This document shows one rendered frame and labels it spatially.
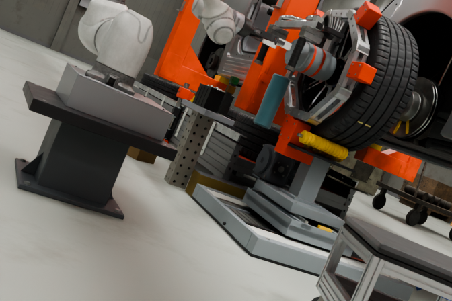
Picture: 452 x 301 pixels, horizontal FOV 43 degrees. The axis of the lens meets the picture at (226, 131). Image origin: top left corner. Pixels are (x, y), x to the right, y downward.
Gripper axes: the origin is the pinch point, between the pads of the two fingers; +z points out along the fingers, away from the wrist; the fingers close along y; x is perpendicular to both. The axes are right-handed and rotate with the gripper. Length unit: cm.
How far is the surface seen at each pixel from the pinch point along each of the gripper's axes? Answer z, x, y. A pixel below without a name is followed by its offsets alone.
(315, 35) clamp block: 11.6, 9.9, 2.3
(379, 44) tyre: 37.2, 17.5, 10.7
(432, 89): 83, 13, -2
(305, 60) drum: 18.8, 0.1, -11.1
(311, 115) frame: 28.7, -21.7, -3.7
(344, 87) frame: 30.8, -5.5, 9.4
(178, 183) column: 7, -81, -68
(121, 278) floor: -54, -82, 86
